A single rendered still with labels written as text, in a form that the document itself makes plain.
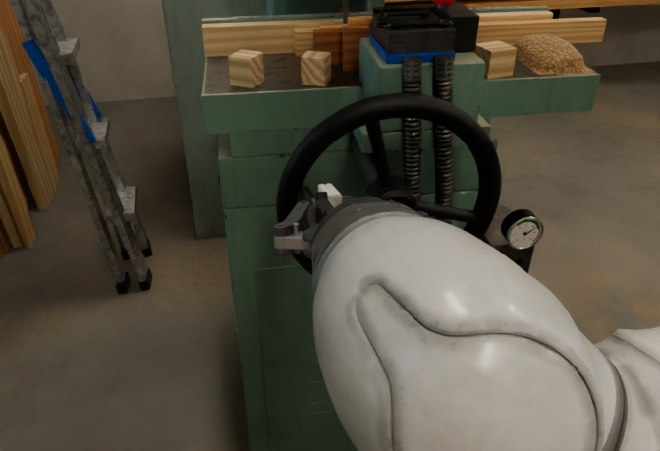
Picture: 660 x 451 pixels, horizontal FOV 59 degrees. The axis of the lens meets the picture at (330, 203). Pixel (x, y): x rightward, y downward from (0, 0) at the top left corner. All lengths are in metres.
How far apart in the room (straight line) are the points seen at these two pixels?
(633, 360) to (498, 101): 0.64
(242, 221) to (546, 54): 0.54
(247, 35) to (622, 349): 0.79
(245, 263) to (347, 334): 0.75
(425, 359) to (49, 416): 1.51
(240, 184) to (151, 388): 0.86
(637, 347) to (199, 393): 1.35
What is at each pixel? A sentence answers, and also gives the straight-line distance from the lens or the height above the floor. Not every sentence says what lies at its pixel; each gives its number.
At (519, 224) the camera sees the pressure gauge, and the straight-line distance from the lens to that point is 0.98.
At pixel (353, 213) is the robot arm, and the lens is 0.35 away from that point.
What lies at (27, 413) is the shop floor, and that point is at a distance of 1.70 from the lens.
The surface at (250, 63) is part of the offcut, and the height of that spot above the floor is 0.94.
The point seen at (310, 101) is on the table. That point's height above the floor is 0.88.
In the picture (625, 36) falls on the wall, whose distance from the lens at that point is 4.24.
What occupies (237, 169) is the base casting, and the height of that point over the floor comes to 0.78.
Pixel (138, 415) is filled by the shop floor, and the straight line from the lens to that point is 1.60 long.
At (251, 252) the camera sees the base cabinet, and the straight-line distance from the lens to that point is 0.97.
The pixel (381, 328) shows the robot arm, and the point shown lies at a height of 1.04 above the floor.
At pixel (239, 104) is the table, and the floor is 0.88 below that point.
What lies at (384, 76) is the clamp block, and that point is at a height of 0.95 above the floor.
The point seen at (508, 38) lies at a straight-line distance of 1.08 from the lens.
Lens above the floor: 1.19
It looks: 32 degrees down
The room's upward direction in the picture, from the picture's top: straight up
